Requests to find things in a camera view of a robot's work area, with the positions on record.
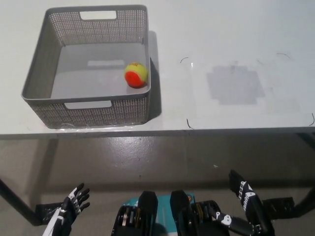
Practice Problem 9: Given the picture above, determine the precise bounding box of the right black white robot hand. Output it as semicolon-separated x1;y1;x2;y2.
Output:
209;169;275;236

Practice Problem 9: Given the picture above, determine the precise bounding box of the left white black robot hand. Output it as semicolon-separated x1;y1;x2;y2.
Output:
43;183;91;236

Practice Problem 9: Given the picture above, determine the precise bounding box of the orange and yellow tennis ball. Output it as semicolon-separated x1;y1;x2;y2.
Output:
124;61;149;89

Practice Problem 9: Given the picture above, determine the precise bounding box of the black teal robot body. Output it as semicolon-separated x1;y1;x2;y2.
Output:
112;190;231;236

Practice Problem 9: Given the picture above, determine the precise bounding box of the grey perforated plastic basket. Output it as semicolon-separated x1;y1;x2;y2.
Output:
21;4;152;129

